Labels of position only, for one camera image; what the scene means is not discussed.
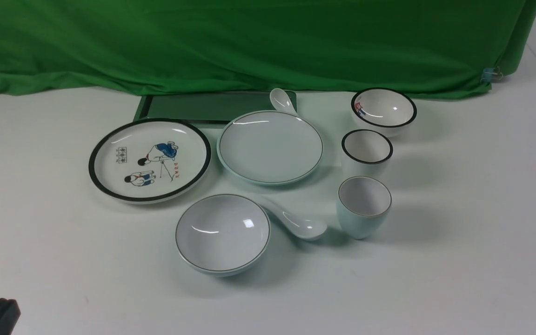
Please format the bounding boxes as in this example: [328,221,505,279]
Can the pale blue cup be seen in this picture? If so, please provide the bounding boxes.
[336,176,393,240]

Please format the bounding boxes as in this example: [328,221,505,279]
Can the pale blue bowl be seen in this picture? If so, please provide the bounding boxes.
[175,194,272,276]

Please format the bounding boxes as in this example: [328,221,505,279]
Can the green backdrop cloth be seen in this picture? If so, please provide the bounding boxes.
[0,0,536,99]

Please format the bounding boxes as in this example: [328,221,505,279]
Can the white ceramic spoon front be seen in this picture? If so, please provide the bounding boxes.
[255,196,328,241]

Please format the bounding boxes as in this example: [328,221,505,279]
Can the white ceramic spoon back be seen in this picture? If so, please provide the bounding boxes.
[269,88,296,115]

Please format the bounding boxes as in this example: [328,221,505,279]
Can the blue binder clip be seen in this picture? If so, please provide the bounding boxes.
[479,66,504,83]

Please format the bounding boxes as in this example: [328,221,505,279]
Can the white ceramic spoon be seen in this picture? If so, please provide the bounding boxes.
[255,196,328,241]
[269,88,296,115]

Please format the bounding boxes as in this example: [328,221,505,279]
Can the white black-rimmed cup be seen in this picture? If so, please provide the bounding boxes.
[341,129,394,179]

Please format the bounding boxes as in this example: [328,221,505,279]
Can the illustrated black-rimmed plate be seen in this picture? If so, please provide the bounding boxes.
[88,118,211,204]

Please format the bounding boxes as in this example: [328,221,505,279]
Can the dark green rectangular tray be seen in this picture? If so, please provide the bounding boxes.
[133,91,274,125]

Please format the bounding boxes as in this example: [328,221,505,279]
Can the white black-rimmed bowl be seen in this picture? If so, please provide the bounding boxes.
[350,87,417,138]

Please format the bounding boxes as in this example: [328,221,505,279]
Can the pale blue plate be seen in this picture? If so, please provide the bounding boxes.
[216,110,324,186]

